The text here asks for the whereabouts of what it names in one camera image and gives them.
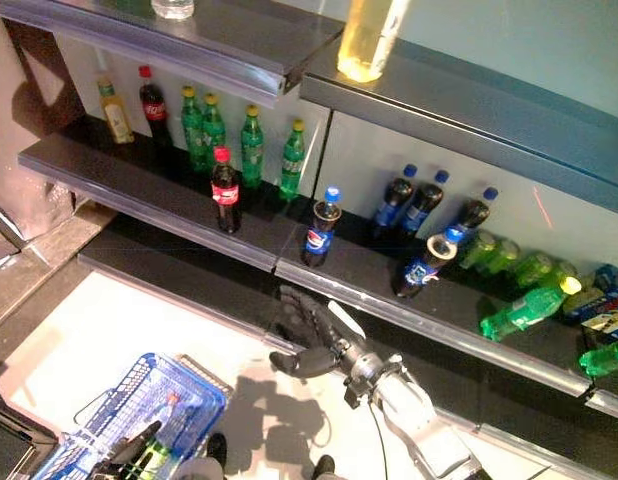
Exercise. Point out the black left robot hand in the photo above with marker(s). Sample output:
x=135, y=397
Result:
x=124, y=457

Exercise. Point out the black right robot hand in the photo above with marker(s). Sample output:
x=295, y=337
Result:
x=319, y=345

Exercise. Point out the clear water bottle red label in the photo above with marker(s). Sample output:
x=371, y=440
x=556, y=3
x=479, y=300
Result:
x=166, y=415

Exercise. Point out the blue plastic shopping basket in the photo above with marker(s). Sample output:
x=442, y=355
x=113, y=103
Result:
x=134, y=395

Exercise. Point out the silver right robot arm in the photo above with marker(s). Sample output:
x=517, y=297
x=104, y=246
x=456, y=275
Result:
x=419, y=415

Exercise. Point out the large yellow drink bottle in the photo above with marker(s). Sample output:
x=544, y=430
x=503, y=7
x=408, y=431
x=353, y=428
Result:
x=364, y=45

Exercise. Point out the white flat tag strip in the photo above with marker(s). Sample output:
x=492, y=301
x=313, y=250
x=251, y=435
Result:
x=346, y=320

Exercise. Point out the Pepsi cola bottle blue cap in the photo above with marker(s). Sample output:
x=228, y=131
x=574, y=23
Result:
x=391, y=205
x=471, y=217
x=421, y=210

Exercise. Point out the Coca-Cola bottle red cap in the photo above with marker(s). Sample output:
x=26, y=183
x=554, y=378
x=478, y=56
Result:
x=154, y=110
x=226, y=195

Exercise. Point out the green Sprite bottle yellow cap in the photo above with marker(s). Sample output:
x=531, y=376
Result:
x=215, y=127
x=252, y=150
x=606, y=357
x=291, y=165
x=524, y=310
x=193, y=130

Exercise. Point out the upright blue Oreo box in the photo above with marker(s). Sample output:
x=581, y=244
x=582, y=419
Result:
x=604, y=280

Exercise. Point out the yellow tea bottle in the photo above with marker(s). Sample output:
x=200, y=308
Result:
x=116, y=117

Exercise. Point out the glossy brown end panel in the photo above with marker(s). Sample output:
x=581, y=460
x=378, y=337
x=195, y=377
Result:
x=29, y=165

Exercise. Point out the clear glass bottle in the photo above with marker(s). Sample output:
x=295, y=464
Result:
x=171, y=7

